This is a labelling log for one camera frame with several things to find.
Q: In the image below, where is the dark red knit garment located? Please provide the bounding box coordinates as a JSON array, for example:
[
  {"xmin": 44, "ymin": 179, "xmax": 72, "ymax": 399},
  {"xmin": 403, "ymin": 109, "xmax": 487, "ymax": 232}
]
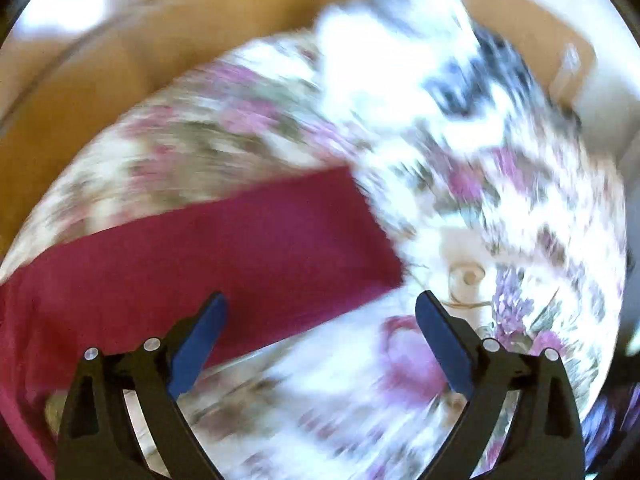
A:
[{"xmin": 1, "ymin": 167, "xmax": 402, "ymax": 478}]

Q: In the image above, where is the floral quilted bedspread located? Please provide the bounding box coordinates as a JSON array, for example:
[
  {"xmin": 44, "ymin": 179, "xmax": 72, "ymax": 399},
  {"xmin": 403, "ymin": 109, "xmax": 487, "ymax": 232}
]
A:
[{"xmin": 1, "ymin": 28, "xmax": 626, "ymax": 479}]

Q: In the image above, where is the white floral pillow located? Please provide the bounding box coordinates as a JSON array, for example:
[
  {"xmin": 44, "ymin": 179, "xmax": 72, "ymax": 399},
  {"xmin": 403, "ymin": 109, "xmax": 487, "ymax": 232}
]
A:
[{"xmin": 314, "ymin": 0, "xmax": 580, "ymax": 155}]

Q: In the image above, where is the wooden nightstand with white handles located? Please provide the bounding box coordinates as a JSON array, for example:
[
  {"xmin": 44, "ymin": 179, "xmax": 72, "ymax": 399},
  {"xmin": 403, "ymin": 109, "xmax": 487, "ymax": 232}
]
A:
[{"xmin": 444, "ymin": 0, "xmax": 599, "ymax": 106}]

